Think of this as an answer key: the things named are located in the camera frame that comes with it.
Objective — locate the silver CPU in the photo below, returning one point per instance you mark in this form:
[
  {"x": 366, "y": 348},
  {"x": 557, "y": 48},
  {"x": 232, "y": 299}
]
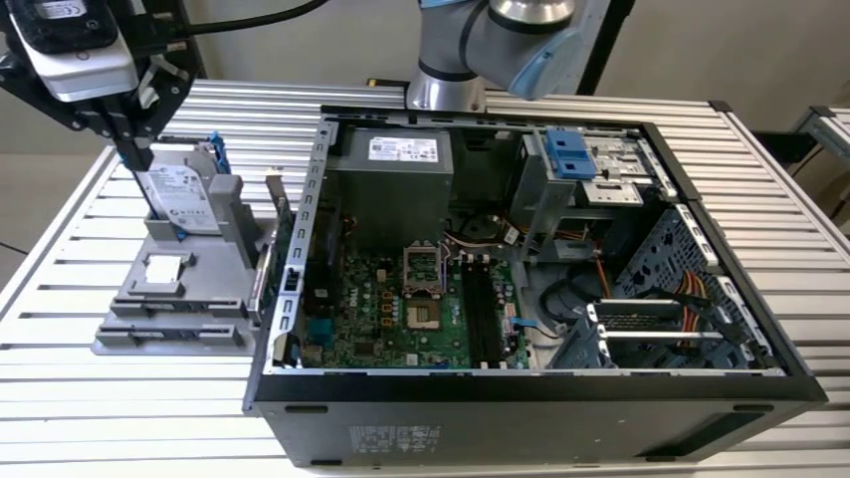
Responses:
[{"x": 162, "y": 270}]

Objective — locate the metal disk bay cage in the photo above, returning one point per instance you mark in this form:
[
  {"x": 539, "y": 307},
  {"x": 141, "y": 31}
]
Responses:
[{"x": 663, "y": 249}]

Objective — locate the yellow black plug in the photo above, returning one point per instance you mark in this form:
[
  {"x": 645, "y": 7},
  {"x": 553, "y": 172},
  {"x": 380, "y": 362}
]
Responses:
[{"x": 375, "y": 82}]

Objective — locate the CPU socket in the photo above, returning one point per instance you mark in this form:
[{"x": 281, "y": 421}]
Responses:
[{"x": 424, "y": 314}]

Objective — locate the black RAM slot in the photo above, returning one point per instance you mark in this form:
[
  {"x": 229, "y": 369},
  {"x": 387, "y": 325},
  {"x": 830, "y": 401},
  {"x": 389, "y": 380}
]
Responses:
[
  {"x": 488, "y": 313},
  {"x": 496, "y": 313},
  {"x": 480, "y": 313},
  {"x": 472, "y": 313}
]

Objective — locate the hard disk in blue carrier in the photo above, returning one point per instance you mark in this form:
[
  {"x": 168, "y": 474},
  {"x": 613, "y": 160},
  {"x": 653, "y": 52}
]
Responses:
[{"x": 182, "y": 194}]

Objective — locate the black upright post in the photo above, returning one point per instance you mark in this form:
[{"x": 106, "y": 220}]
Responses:
[
  {"x": 603, "y": 65},
  {"x": 185, "y": 10}
]

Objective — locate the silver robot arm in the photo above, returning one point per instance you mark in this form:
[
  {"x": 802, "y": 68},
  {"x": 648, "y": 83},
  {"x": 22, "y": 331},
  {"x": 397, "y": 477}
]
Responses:
[{"x": 451, "y": 40}]

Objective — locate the grey parts rack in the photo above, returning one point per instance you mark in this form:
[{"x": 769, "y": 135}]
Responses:
[{"x": 205, "y": 279}]

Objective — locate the grey power supply unit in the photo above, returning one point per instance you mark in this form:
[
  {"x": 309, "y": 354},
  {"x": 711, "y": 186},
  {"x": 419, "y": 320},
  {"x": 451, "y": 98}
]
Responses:
[{"x": 391, "y": 199}]

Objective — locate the black case fan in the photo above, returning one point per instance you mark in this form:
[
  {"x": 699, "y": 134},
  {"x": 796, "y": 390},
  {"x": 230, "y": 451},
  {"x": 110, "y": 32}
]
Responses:
[{"x": 329, "y": 249}]

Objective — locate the black round cooler fan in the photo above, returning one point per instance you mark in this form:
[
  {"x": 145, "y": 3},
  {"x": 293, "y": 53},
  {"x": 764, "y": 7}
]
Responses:
[{"x": 480, "y": 228}]

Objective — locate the green motherboard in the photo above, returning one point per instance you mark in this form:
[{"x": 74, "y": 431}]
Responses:
[{"x": 431, "y": 343}]

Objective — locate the aluminium side table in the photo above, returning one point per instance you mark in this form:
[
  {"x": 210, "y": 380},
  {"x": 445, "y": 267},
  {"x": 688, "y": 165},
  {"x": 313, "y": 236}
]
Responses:
[{"x": 830, "y": 124}]

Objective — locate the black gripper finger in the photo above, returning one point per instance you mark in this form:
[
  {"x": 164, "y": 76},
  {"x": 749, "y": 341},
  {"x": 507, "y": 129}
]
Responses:
[
  {"x": 165, "y": 99},
  {"x": 46, "y": 102}
]

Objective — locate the green graphics card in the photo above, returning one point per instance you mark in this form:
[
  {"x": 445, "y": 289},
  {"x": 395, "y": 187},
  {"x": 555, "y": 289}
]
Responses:
[{"x": 284, "y": 239}]

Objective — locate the blue drive latch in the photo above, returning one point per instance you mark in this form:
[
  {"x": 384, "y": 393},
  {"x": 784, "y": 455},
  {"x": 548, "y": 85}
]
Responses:
[{"x": 564, "y": 154}]

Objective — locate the black PC case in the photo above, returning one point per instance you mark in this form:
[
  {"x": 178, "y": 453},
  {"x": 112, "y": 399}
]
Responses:
[{"x": 464, "y": 428}]

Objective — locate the teal board connector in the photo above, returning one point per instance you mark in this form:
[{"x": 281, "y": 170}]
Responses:
[{"x": 320, "y": 332}]

